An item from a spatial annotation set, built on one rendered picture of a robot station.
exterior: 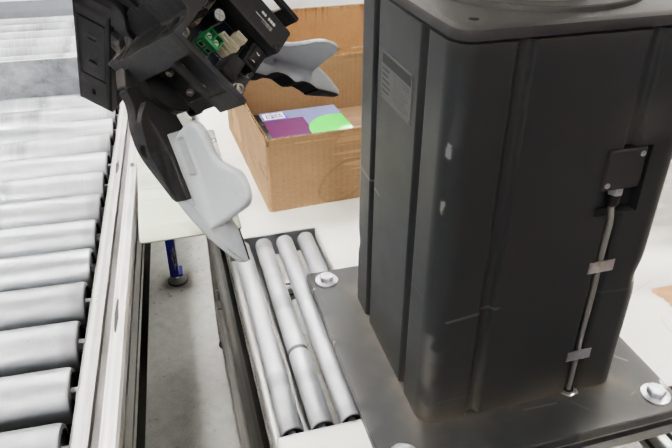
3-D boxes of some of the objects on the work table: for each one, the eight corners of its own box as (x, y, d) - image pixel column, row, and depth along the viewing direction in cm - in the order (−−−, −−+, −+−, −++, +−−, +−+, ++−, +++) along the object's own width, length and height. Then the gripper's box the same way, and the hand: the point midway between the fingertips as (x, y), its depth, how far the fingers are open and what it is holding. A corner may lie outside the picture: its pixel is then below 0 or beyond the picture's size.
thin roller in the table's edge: (311, 440, 53) (311, 424, 52) (255, 252, 77) (254, 239, 76) (334, 435, 54) (334, 418, 53) (271, 250, 77) (270, 236, 76)
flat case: (334, 112, 104) (334, 103, 103) (378, 163, 88) (378, 153, 87) (251, 123, 100) (250, 114, 99) (282, 178, 84) (282, 168, 84)
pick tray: (532, 168, 91) (544, 101, 86) (268, 213, 80) (264, 141, 75) (441, 98, 114) (446, 42, 109) (227, 126, 104) (221, 66, 99)
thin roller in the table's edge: (341, 433, 54) (341, 417, 53) (276, 249, 77) (275, 235, 76) (363, 428, 54) (364, 411, 53) (292, 246, 78) (291, 233, 77)
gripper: (-27, 20, 25) (297, 293, 35) (214, -216, 35) (413, 51, 45) (-80, 73, 31) (209, 293, 41) (137, -140, 41) (328, 79, 51)
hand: (290, 174), depth 45 cm, fingers open, 14 cm apart
